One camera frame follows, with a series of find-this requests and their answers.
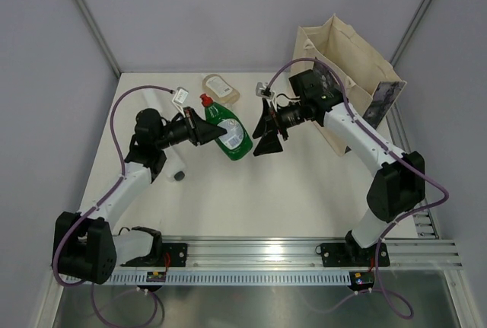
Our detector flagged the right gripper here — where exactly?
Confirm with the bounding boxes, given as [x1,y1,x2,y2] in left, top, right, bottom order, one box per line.
[253,98,306,157]

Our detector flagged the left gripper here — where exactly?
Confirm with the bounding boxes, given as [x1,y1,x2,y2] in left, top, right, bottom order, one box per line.
[154,107,225,151]

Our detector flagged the green dish soap bottle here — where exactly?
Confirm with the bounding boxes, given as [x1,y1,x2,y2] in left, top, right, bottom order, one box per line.
[200,94,253,161]

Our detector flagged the amber liquid bottle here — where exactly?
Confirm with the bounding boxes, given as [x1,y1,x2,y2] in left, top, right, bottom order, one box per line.
[202,73,240,110]

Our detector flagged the frosted white bottle black cap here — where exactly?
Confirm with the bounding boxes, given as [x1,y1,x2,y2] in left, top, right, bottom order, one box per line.
[162,147,186,182]

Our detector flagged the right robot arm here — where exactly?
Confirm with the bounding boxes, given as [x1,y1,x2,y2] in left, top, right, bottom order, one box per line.
[252,70,425,266]

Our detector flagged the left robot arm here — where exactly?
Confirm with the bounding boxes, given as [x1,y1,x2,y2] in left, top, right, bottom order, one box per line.
[52,107,227,286]

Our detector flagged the beige canvas tote bag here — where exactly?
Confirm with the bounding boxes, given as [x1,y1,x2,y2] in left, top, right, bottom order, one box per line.
[291,13,407,158]

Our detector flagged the small white tube bottle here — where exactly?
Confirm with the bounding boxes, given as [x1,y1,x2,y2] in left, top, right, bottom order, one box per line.
[142,88,162,113]

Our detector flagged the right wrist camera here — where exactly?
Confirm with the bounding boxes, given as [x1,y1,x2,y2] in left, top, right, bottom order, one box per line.
[255,82,276,107]

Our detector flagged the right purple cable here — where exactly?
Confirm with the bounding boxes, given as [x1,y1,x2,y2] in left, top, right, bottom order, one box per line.
[266,58,450,321]

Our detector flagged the aluminium mounting rail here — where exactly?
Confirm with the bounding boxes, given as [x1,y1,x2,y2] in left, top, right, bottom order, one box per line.
[49,234,463,271]

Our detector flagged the white slotted cable duct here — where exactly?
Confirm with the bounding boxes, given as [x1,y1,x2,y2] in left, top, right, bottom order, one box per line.
[105,269,351,286]

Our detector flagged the left aluminium frame post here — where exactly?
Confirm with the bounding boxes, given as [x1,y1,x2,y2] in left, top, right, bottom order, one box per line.
[72,0,122,78]

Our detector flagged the aluminium frame post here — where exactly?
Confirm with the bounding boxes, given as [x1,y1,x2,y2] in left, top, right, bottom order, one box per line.
[72,0,122,78]
[390,0,434,67]

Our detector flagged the right aluminium frame post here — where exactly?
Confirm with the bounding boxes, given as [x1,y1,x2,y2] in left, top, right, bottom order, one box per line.
[390,0,434,67]

